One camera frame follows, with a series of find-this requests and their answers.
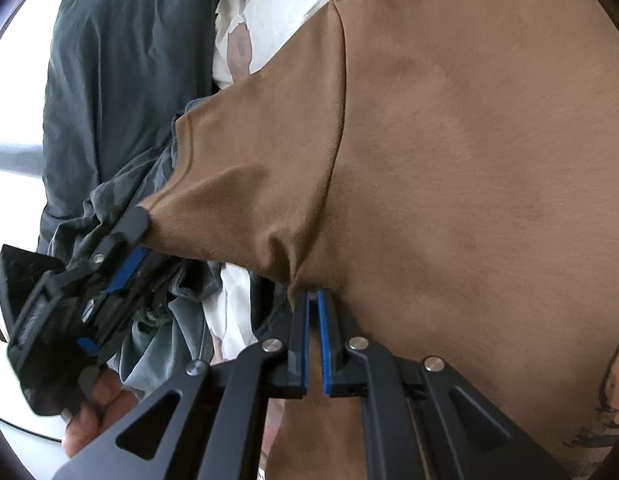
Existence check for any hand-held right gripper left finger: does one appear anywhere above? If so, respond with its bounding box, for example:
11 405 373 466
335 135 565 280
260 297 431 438
52 290 310 480

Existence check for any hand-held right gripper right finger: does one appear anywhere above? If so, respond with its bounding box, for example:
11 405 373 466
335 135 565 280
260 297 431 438
317 289 585 480

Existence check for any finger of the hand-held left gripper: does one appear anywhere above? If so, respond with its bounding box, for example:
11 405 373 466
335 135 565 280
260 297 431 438
84 247 149 318
54 207 151 281

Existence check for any brown printed t-shirt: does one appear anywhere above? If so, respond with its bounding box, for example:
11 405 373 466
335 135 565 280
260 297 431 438
140 0 619 480

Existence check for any person's left hand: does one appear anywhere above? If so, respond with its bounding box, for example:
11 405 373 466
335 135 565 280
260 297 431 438
61 372 140 458

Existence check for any dark grey crumpled garment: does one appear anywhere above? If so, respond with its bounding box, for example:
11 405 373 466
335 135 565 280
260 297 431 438
54 145 225 306

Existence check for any blue grey garment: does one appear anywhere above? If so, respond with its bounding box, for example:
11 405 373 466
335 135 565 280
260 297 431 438
122 260 225 401

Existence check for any dark grey duvet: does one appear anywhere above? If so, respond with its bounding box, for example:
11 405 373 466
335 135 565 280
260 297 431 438
37 0 223 241

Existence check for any cream bear print bed sheet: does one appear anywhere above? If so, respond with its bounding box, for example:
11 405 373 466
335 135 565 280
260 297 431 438
202 0 390 376

